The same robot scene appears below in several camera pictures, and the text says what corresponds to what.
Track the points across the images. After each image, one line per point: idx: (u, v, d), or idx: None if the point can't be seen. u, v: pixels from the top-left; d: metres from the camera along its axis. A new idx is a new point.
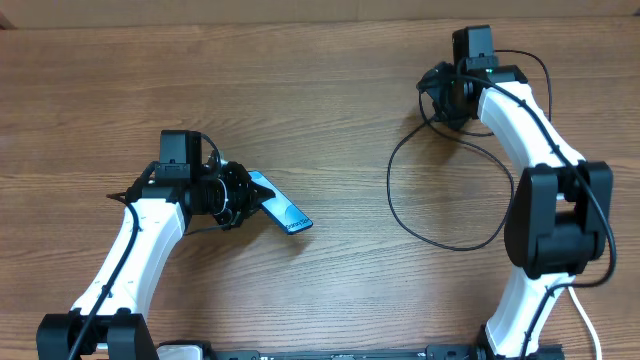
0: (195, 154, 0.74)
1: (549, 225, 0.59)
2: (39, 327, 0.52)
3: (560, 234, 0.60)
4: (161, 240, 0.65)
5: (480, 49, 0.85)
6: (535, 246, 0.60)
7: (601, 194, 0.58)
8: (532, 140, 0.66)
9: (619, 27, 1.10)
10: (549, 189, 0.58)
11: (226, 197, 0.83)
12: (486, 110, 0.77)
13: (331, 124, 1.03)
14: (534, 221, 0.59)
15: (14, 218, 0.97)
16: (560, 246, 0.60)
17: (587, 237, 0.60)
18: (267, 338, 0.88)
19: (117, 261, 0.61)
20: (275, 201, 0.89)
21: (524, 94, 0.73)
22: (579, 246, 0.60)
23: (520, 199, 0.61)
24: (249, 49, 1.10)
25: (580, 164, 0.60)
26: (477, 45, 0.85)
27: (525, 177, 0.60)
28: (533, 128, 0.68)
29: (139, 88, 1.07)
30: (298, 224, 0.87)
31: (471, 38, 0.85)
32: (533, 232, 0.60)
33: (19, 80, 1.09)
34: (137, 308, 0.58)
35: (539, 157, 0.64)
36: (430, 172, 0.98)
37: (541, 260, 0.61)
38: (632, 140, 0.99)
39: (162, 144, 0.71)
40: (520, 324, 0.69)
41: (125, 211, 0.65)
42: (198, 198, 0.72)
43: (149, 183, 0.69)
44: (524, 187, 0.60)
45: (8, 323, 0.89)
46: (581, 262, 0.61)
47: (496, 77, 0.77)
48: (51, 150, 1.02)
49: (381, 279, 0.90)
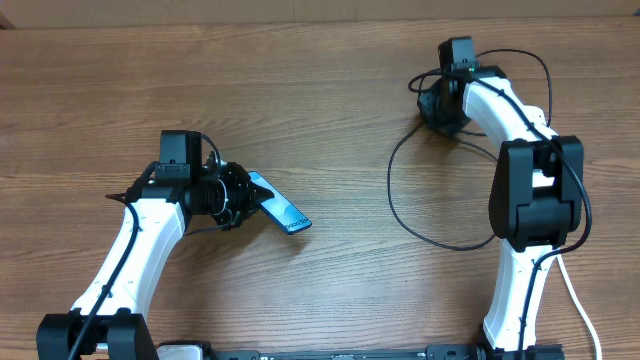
0: (195, 155, 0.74)
1: (528, 195, 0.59)
2: (39, 327, 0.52)
3: (539, 204, 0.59)
4: (161, 240, 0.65)
5: (464, 54, 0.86)
6: (515, 217, 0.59)
7: (575, 164, 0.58)
8: (512, 122, 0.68)
9: (618, 27, 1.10)
10: (526, 160, 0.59)
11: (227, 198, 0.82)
12: (469, 104, 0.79)
13: (331, 124, 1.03)
14: (513, 192, 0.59)
15: (14, 218, 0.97)
16: (539, 216, 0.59)
17: (565, 206, 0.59)
18: (266, 338, 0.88)
19: (116, 262, 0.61)
20: (274, 201, 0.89)
21: (504, 86, 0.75)
22: (558, 216, 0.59)
23: (500, 173, 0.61)
24: (250, 49, 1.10)
25: (555, 138, 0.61)
26: (461, 52, 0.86)
27: (503, 149, 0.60)
28: (511, 112, 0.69)
29: (139, 88, 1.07)
30: (297, 224, 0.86)
31: (456, 47, 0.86)
32: (513, 201, 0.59)
33: (19, 79, 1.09)
34: (136, 308, 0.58)
35: (517, 134, 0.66)
36: (429, 171, 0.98)
37: (522, 231, 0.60)
38: (632, 140, 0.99)
39: (162, 144, 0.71)
40: (513, 306, 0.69)
41: (125, 211, 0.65)
42: (197, 199, 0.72)
43: (149, 183, 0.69)
44: (502, 162, 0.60)
45: (8, 323, 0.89)
46: (562, 233, 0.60)
47: (477, 73, 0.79)
48: (51, 151, 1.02)
49: (380, 279, 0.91)
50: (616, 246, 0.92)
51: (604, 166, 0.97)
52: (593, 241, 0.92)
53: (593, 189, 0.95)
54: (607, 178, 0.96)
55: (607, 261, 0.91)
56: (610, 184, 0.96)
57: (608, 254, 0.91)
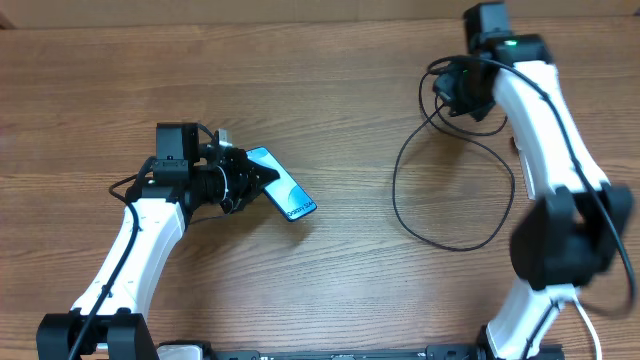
0: (192, 148, 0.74)
1: (561, 249, 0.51)
2: (39, 327, 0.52)
3: (571, 257, 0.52)
4: (161, 240, 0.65)
5: (495, 24, 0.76)
6: (542, 266, 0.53)
7: (619, 223, 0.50)
8: (554, 152, 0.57)
9: (618, 26, 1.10)
10: (569, 219, 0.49)
11: (227, 187, 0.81)
12: (501, 94, 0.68)
13: (331, 124, 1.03)
14: (546, 246, 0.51)
15: (14, 218, 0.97)
16: (570, 267, 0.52)
17: (598, 258, 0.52)
18: (266, 338, 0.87)
19: (116, 262, 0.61)
20: (279, 184, 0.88)
21: (546, 80, 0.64)
22: (588, 268, 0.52)
23: (534, 216, 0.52)
24: (249, 49, 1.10)
25: (602, 188, 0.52)
26: (491, 22, 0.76)
27: (543, 201, 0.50)
28: (556, 132, 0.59)
29: (139, 88, 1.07)
30: (300, 210, 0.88)
31: (485, 14, 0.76)
32: (543, 253, 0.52)
33: (19, 79, 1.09)
34: (136, 308, 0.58)
35: (557, 171, 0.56)
36: (429, 171, 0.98)
37: (548, 278, 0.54)
38: (632, 140, 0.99)
39: (158, 140, 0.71)
40: (523, 331, 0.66)
41: (125, 211, 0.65)
42: (196, 196, 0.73)
43: (149, 183, 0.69)
44: (539, 210, 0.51)
45: (8, 323, 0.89)
46: (588, 277, 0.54)
47: (517, 48, 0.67)
48: (51, 150, 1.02)
49: (380, 279, 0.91)
50: None
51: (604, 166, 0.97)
52: None
53: None
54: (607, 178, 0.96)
55: None
56: None
57: None
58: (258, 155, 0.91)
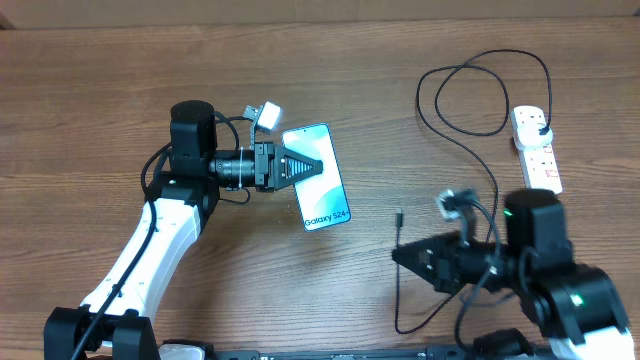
0: (208, 140, 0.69)
1: None
2: (48, 319, 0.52)
3: None
4: (176, 242, 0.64)
5: (548, 236, 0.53)
6: None
7: None
8: None
9: (619, 27, 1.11)
10: None
11: (242, 182, 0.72)
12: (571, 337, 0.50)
13: (331, 124, 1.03)
14: None
15: (14, 218, 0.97)
16: None
17: None
18: (266, 338, 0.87)
19: (128, 261, 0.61)
20: (308, 184, 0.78)
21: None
22: None
23: None
24: (250, 49, 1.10)
25: None
26: (545, 234, 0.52)
27: None
28: None
29: (140, 88, 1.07)
30: (321, 221, 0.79)
31: (538, 217, 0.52)
32: None
33: (20, 80, 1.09)
34: (144, 311, 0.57)
35: None
36: (429, 172, 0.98)
37: None
38: (632, 140, 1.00)
39: (172, 135, 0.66)
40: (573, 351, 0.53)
41: (145, 209, 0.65)
42: (214, 194, 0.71)
43: (170, 183, 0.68)
44: None
45: (8, 323, 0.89)
46: None
47: (590, 307, 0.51)
48: (51, 150, 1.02)
49: (381, 279, 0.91)
50: (617, 246, 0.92)
51: (604, 166, 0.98)
52: (594, 241, 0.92)
53: (593, 189, 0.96)
54: (607, 178, 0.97)
55: (608, 261, 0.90)
56: (610, 184, 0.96)
57: (609, 254, 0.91)
58: (312, 137, 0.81)
